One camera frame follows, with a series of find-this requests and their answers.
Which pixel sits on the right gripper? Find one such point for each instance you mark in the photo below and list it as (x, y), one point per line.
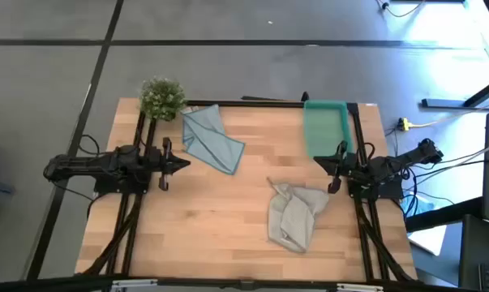
(339, 164)

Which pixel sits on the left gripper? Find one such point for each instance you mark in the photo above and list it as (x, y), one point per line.
(167, 163)

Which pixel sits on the blue microfiber towel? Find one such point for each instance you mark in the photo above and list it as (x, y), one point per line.
(211, 142)

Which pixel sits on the grey microfiber towel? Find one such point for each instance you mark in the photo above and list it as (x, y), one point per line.
(292, 219)

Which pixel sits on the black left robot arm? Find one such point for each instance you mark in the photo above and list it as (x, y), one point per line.
(86, 164)

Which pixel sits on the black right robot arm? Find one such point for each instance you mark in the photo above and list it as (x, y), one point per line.
(390, 164)

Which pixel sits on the green plastic basket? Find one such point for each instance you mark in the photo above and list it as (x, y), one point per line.
(325, 130)

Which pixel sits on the green potted plant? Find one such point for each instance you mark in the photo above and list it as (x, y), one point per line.
(162, 99)

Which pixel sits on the yellow power plug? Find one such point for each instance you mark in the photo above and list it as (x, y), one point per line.
(403, 124)

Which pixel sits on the light blue sheet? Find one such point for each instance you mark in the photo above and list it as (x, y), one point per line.
(424, 204)

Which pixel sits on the black floor bar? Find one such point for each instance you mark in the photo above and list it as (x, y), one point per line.
(443, 215)

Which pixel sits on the white sheet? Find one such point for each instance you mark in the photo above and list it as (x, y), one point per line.
(428, 239)

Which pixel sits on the black desk leg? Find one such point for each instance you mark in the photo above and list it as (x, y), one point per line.
(443, 103)

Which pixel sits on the black crossbar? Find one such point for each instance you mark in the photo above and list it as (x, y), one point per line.
(228, 283)

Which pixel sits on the silver bracket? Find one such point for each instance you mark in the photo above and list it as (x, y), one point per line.
(134, 283)
(359, 287)

